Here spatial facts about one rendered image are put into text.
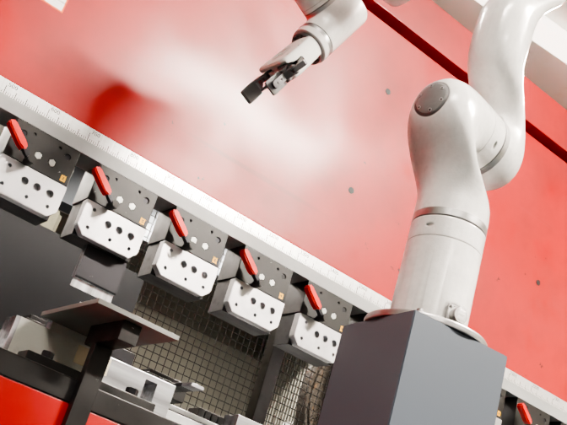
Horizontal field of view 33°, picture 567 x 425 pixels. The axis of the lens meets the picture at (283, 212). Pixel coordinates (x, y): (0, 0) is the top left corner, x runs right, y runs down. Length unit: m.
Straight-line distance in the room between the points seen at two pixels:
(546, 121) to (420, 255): 1.69
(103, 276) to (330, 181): 0.68
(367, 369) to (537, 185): 1.73
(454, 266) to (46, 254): 1.39
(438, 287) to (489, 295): 1.35
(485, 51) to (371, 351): 0.57
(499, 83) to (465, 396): 0.56
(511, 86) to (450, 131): 0.19
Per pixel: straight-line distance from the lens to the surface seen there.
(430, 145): 1.52
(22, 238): 2.56
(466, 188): 1.50
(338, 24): 2.00
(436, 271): 1.44
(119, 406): 1.91
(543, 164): 3.08
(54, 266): 2.58
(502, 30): 1.67
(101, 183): 2.02
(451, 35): 2.87
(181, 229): 2.09
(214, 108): 2.26
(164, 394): 2.09
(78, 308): 1.84
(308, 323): 2.31
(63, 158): 2.04
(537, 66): 5.00
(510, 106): 1.65
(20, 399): 1.83
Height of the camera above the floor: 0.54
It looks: 24 degrees up
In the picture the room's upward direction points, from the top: 17 degrees clockwise
